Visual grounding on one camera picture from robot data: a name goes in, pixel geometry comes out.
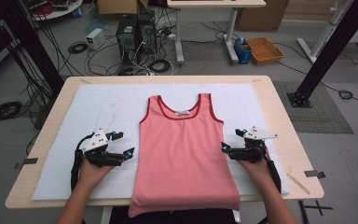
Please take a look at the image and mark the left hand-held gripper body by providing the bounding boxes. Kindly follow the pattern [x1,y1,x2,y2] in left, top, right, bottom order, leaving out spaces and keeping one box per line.
[80,128,125,168]

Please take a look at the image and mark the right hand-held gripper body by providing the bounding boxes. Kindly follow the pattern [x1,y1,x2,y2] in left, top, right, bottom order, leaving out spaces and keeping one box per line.
[228,125,279,164]

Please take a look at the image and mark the pink tank top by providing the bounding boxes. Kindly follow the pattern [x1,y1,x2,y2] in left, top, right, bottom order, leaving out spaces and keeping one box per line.
[128,92,241,218]

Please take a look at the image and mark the person's left hand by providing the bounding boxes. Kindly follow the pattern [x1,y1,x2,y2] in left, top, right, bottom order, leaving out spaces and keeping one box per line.
[78,157,117,191]

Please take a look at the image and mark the person's right hand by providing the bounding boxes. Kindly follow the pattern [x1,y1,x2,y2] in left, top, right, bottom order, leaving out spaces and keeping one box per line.
[236,149,275,189]

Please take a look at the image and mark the white foam mat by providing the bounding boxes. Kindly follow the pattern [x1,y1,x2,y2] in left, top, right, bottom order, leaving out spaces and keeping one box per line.
[31,82,291,201]

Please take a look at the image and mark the light wooden table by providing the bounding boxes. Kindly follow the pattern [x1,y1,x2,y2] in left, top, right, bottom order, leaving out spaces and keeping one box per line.
[5,75,325,210]

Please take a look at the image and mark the thin wooden stick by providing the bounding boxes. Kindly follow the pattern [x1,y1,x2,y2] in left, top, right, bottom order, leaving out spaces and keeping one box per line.
[286,172,311,196]

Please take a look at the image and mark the grey floor mat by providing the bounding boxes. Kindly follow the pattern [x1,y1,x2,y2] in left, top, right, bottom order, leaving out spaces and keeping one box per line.
[272,80,355,135]

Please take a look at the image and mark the grey tape strip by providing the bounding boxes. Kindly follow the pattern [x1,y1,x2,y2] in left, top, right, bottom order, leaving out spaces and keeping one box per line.
[303,169,327,180]
[14,157,39,170]

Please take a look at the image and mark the person's dark trousers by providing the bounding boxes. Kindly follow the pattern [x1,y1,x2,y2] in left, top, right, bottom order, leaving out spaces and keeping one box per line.
[109,206,241,224]

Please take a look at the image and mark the blue box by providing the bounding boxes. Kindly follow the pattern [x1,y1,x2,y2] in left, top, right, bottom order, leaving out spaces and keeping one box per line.
[233,36,254,65]

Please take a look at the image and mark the orange tray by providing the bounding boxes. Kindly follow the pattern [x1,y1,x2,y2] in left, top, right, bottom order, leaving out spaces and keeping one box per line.
[245,36,285,66]

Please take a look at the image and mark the black computer tower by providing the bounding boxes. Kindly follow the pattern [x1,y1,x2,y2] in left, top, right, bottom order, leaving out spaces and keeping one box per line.
[115,14,139,68]
[136,9,158,58]

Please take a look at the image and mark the black floor tape cross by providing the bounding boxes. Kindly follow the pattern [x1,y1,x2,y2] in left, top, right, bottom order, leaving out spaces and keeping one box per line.
[298,200,335,224]

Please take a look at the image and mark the white power supply box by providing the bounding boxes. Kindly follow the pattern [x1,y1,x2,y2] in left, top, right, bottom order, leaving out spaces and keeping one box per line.
[85,27,106,51]

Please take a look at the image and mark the large brown cardboard box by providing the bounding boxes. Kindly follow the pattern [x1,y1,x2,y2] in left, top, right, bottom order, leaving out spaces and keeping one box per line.
[236,0,291,33]

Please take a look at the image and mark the white metal stand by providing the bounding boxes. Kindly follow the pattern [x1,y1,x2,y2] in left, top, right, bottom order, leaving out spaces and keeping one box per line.
[296,0,356,65]

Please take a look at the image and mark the white desk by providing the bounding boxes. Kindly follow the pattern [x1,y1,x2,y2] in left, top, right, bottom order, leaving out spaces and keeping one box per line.
[166,0,268,65]

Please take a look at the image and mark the round white table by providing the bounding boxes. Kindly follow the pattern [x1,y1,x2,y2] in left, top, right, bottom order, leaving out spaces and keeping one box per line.
[20,0,85,22]

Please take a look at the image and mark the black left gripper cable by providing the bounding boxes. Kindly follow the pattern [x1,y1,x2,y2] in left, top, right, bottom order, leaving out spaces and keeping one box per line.
[70,132,96,192]

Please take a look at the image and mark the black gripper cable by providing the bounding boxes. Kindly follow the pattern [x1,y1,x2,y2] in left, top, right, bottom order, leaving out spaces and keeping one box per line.
[70,132,96,192]
[260,148,282,194]

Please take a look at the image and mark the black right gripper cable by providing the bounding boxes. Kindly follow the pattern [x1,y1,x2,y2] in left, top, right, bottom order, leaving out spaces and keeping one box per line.
[260,148,282,194]

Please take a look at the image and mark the large black coiled cable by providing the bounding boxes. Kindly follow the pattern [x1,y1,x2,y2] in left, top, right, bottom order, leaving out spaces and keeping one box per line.
[0,100,23,122]

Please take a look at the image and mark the small black coiled cable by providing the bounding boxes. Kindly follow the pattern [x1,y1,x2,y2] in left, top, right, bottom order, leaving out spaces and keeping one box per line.
[337,89,354,101]

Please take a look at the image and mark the black metal frame post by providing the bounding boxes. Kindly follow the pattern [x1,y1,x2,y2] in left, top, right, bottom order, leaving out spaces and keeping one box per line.
[286,0,358,108]
[0,0,65,94]

